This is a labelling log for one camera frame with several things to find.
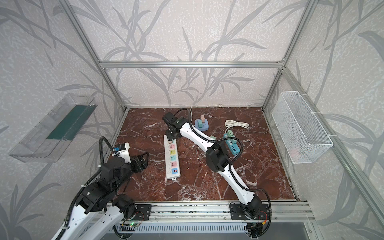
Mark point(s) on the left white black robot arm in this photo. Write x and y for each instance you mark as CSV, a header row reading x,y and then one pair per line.
x,y
97,207

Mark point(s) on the clear plastic wall tray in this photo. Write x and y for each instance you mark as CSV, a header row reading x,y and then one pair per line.
x,y
49,139

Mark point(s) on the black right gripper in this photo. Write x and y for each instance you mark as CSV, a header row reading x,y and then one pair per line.
x,y
172,125

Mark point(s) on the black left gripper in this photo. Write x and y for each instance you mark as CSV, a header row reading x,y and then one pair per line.
x,y
138,162

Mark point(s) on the white multicolour power strip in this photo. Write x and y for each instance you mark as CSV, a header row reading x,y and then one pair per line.
x,y
171,159

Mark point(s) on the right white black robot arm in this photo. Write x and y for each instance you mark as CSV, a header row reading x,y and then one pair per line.
x,y
218,160

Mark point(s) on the teal blue power strip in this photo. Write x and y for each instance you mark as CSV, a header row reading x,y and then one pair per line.
x,y
234,148

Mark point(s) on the white wire mesh basket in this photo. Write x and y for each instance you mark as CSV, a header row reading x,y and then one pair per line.
x,y
303,135

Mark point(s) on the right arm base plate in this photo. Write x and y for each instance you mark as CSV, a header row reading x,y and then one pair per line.
x,y
237,212

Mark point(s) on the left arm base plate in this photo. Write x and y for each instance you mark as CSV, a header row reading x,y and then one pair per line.
x,y
143,212

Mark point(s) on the light blue square socket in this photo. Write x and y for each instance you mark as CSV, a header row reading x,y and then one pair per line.
x,y
205,126

